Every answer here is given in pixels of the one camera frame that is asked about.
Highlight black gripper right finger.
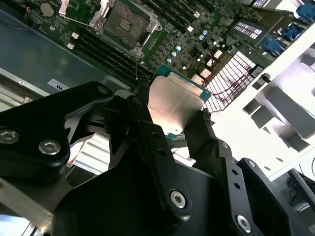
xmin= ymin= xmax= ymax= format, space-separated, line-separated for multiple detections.
xmin=184 ymin=109 xmax=305 ymax=236

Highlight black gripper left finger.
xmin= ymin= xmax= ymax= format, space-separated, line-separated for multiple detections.
xmin=0 ymin=77 xmax=194 ymax=221

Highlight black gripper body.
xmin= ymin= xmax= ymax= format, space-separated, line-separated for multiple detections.
xmin=52 ymin=147 xmax=232 ymax=236

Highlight silver square CPU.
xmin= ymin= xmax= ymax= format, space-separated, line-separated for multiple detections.
xmin=147 ymin=64 xmax=212 ymax=141

